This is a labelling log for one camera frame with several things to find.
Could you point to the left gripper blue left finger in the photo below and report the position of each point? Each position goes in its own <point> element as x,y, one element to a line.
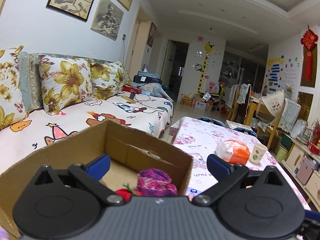
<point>87,176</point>

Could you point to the cartoon print sofa cover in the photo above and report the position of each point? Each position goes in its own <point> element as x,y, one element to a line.
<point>144,112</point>

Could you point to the green waste bin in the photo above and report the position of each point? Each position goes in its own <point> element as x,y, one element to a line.
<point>282,153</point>

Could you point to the white paper cup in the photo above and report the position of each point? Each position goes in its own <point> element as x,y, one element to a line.
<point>257,153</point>

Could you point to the purple pink knitted ball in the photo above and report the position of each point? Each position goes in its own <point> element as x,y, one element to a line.
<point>155,183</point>

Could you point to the giraffe height wall sticker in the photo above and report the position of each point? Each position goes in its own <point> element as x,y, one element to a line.
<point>207,51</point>

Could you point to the cream tv cabinet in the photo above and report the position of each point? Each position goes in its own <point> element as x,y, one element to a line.
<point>303,166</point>

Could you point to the yellow flower cushion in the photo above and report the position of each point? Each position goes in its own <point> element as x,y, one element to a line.
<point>65,81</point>
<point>12,105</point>
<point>108,79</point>

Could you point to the cardboard box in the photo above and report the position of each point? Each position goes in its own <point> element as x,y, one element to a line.
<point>130,151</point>

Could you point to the orange white snack bag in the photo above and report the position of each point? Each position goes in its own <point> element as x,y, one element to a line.
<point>233,151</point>

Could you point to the red strawberry plush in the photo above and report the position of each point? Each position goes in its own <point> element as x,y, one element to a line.
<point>126,192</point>

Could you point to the grey portrait poster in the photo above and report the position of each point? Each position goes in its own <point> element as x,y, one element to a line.
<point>107,19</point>

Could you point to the wooden dining chair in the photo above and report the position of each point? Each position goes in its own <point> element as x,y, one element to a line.
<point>277,111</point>

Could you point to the red chinese knot decoration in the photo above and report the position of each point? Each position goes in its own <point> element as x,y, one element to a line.
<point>308,41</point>

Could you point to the red box on sofa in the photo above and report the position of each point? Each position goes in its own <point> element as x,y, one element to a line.
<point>130,89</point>

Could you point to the pink bear tablecloth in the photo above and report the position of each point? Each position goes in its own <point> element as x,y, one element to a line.
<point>201,139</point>

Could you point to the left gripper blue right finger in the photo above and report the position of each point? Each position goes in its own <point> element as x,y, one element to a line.
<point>229,177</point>

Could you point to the grey blue bolster cushion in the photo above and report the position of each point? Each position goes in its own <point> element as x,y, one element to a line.
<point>30,81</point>

